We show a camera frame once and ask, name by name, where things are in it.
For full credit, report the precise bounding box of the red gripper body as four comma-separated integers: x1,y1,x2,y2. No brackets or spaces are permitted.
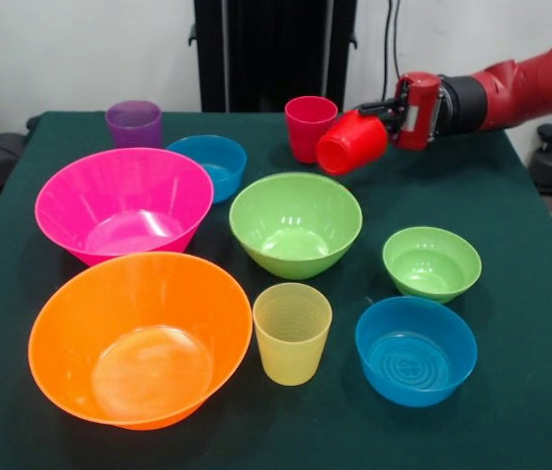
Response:
391,71,444,152

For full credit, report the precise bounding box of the red plastic cup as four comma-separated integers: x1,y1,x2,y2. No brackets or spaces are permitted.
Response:
314,109,390,177

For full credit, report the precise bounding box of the large green plastic bowl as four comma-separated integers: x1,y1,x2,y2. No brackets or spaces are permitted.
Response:
228,171,364,281

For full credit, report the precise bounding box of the crimson pink plastic cup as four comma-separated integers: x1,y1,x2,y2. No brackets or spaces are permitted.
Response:
284,95,340,165

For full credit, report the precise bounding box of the small green plastic bowl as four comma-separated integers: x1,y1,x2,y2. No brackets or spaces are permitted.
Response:
382,225,483,305

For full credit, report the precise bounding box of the blue plastic bowl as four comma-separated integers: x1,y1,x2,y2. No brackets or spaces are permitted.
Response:
354,296,479,408
165,134,249,204

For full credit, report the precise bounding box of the yellow plastic cup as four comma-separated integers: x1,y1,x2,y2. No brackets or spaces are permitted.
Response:
252,282,334,387

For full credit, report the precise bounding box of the purple plastic cup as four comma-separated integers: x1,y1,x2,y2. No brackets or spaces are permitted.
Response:
105,99,163,150

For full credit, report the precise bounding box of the dark green table cloth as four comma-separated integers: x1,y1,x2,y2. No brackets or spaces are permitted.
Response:
0,111,552,470

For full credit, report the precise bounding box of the large pink plastic bowl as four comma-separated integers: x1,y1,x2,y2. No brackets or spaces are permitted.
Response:
34,147,215,268

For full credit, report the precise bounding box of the orange plastic bowl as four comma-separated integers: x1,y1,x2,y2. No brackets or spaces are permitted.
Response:
27,251,253,432

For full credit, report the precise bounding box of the black hanging cable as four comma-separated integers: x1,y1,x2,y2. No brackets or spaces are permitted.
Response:
381,0,404,107

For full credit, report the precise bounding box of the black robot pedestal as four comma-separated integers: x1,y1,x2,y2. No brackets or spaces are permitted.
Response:
188,0,359,114

